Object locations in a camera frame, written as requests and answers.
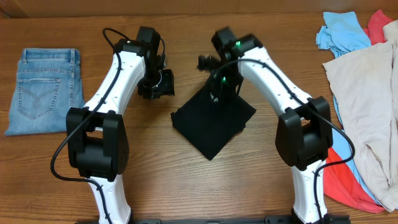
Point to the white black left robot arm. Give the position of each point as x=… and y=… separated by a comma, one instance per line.
x=96, y=136

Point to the brown cardboard back wall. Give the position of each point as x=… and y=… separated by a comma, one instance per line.
x=83, y=8

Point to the red shirt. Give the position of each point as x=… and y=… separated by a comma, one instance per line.
x=339, y=184

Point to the light blue shirt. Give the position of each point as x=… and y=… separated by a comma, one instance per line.
x=343, y=34

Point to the beige pink shirt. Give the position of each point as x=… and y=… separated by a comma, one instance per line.
x=364, y=83

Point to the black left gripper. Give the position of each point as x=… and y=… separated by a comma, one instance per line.
x=168, y=86

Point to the folded blue denim jeans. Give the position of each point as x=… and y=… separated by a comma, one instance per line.
x=48, y=84

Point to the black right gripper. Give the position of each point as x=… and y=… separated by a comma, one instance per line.
x=221, y=93

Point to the black t-shirt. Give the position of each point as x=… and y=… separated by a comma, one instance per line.
x=210, y=126

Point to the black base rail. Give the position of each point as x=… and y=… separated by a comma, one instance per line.
x=270, y=219

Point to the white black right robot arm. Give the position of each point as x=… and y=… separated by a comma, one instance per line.
x=303, y=135

